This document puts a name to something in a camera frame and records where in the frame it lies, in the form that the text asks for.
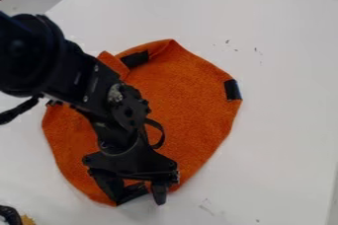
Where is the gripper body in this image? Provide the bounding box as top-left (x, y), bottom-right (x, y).
top-left (80, 135), bottom-right (182, 186)

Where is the orange cloth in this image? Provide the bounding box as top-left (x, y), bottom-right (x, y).
top-left (41, 38), bottom-right (245, 207)

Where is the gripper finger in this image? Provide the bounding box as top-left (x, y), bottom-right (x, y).
top-left (88, 169), bottom-right (126, 204)
top-left (150, 181), bottom-right (171, 206)

